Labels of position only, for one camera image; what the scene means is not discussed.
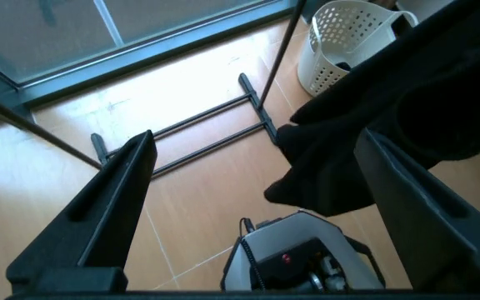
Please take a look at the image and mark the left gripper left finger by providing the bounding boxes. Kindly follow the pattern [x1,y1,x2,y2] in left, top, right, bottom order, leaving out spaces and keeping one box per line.
[6,129,158,293]

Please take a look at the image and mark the white laundry basket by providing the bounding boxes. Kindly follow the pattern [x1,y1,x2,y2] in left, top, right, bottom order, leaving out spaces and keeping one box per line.
[297,0,419,98]

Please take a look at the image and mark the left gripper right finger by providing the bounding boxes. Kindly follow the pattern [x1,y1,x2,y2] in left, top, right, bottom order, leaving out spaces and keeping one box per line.
[353,127,480,292]

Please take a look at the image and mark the black shorts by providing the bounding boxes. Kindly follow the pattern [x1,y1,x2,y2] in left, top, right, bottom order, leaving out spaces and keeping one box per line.
[263,0,480,218]

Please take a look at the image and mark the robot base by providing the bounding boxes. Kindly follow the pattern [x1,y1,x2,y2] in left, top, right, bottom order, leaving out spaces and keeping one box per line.
[220,210,387,292]

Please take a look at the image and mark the window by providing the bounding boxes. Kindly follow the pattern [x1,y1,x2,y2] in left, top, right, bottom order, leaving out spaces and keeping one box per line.
[0,0,308,128]

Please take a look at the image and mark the black clothes rack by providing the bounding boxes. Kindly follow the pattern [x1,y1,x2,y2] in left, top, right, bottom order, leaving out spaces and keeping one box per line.
[0,0,308,178]

